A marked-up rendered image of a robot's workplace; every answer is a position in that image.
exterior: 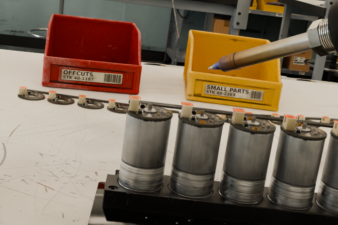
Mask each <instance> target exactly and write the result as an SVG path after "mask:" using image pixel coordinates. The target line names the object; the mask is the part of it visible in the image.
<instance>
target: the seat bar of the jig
mask: <svg viewBox="0 0 338 225"><path fill-rule="evenodd" d="M119 171H120V170H116V172H115V175H111V174H107V179H106V183H105V187H104V195H103V204H102V207H107V208H116V209H125V210H134V211H143V212H153V213H162V214H171V215H180V216H189V217H198V218H207V219H216V220H225V221H234V222H242V223H252V224H261V225H338V214H336V213H333V212H330V211H328V210H325V209H323V208H322V207H320V206H319V205H318V204H317V203H316V198H317V193H316V192H315V193H314V196H313V201H312V205H311V208H310V209H306V210H294V209H288V208H284V207H281V206H279V205H276V204H274V203H273V202H271V201H270V200H269V199H268V198H267V196H268V191H269V187H264V192H263V197H262V201H261V202H260V203H257V204H241V203H236V202H233V201H230V200H227V199H225V198H223V197H222V196H221V195H220V194H219V193H218V190H219V184H220V181H214V186H213V192H212V195H211V196H209V197H206V198H189V197H184V196H180V195H178V194H175V193H174V192H172V191H171V190H170V189H169V188H168V186H169V181H170V176H169V175H164V177H163V184H162V189H161V190H159V191H155V192H136V191H132V190H128V189H126V188H124V187H122V186H121V185H119V183H118V180H119Z"/></svg>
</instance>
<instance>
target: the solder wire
mask: <svg viewBox="0 0 338 225"><path fill-rule="evenodd" d="M172 1H173V7H174V13H175V20H176V26H177V32H178V38H180V34H179V28H178V21H177V15H176V9H175V3H174V0H172Z"/></svg>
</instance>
